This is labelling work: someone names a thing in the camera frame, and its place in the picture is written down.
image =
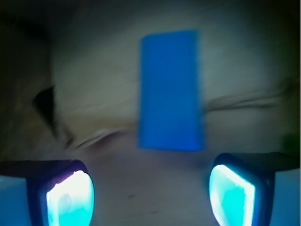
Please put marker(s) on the blue rectangular block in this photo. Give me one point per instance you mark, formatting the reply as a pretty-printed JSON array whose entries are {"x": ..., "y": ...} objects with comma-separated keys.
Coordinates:
[{"x": 170, "y": 117}]

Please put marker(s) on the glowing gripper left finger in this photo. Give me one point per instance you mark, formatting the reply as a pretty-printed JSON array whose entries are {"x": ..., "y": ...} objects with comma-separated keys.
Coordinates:
[{"x": 46, "y": 193}]

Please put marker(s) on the brown paper bag tray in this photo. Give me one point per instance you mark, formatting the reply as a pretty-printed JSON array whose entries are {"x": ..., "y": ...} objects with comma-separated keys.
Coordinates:
[{"x": 70, "y": 89}]

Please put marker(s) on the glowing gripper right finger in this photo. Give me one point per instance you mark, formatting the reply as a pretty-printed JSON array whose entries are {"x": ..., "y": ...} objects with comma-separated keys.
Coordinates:
[{"x": 256, "y": 189}]

